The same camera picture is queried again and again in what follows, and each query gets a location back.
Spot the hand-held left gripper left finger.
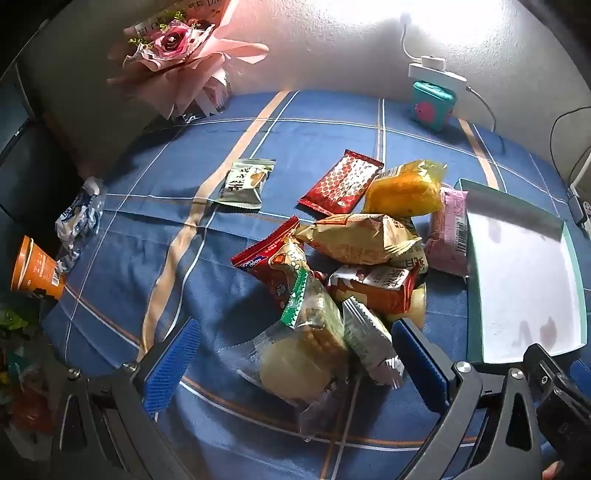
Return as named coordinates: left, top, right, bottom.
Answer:
left=51, top=318, right=202, bottom=480

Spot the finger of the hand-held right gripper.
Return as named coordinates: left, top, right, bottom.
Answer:
left=524, top=344, right=591, bottom=467

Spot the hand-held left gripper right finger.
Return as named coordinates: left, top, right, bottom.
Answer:
left=392, top=318, right=548, bottom=480

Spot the white green silver-edged packet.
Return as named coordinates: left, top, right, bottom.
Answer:
left=342, top=298, right=406, bottom=388

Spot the red and white snack packet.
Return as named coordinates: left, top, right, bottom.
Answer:
left=327, top=264, right=419, bottom=315

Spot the green-edged clear cracker packet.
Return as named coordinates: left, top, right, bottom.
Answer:
left=279, top=268, right=352, bottom=365

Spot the clear bun packet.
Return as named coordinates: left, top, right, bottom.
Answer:
left=217, top=320, right=365, bottom=444

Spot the teal cardboard box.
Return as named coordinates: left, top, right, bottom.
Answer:
left=453, top=178, right=588, bottom=365

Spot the pink snack packet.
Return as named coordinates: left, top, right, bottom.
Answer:
left=424, top=185, right=471, bottom=278

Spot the red honeycomb snack packet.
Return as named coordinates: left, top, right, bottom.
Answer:
left=231, top=216, right=326, bottom=310

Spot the tan snack packet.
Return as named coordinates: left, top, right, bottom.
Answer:
left=294, top=213, right=416, bottom=266

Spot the orange clear cake packet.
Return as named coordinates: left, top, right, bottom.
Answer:
left=362, top=159, right=448, bottom=217

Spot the yellow jelly cup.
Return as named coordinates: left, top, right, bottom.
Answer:
left=385, top=284, right=426, bottom=330

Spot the small pale green snack packet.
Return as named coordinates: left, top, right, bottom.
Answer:
left=392, top=219, right=430, bottom=278

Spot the pile of colourful bags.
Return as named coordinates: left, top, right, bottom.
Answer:
left=0, top=305, right=56, bottom=462

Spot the orange paper cup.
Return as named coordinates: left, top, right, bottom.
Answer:
left=10, top=235, right=66, bottom=301

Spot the blue white crumpled bag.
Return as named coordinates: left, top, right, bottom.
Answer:
left=54, top=176, right=103, bottom=273

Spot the red patterned snack packet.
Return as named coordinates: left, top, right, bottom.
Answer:
left=298, top=150, right=385, bottom=217

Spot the blue plaid cloth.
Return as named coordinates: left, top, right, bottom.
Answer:
left=41, top=90, right=591, bottom=480

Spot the dark cabinet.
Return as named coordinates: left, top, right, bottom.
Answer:
left=0, top=65, right=88, bottom=217

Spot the small teal box pink figure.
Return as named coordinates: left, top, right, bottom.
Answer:
left=410, top=80, right=457, bottom=132

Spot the pink flower bouquet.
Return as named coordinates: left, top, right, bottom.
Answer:
left=106, top=0, right=271, bottom=123

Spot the black cable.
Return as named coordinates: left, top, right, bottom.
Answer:
left=549, top=108, right=591, bottom=185

